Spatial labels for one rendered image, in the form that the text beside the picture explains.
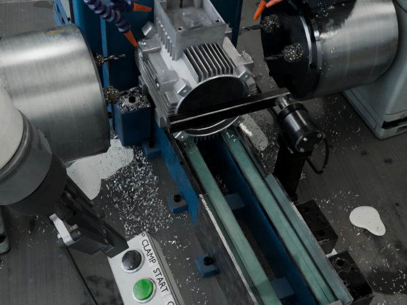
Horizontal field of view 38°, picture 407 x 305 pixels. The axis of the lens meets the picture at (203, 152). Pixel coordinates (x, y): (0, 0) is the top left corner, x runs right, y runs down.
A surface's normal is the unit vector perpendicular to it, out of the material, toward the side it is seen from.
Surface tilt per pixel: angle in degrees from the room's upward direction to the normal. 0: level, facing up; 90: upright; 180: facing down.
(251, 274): 0
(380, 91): 90
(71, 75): 32
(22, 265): 0
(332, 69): 81
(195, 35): 90
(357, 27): 47
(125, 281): 25
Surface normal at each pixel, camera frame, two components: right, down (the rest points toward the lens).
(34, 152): 0.94, -0.04
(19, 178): 0.65, 0.51
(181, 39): 0.39, 0.71
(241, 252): 0.07, -0.65
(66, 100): 0.34, 0.14
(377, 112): -0.92, 0.25
